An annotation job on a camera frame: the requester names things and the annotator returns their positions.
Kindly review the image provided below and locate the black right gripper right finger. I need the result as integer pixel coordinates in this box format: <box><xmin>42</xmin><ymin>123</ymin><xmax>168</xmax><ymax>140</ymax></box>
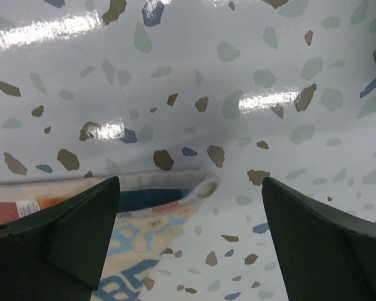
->
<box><xmin>262</xmin><ymin>177</ymin><xmax>376</xmax><ymax>301</ymax></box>

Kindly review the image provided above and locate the colourful patterned towel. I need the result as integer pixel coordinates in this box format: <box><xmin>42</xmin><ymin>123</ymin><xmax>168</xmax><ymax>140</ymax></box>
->
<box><xmin>0</xmin><ymin>171</ymin><xmax>219</xmax><ymax>300</ymax></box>

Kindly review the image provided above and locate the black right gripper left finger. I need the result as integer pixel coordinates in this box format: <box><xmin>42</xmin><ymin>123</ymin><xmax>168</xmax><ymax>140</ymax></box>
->
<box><xmin>0</xmin><ymin>177</ymin><xmax>120</xmax><ymax>300</ymax></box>

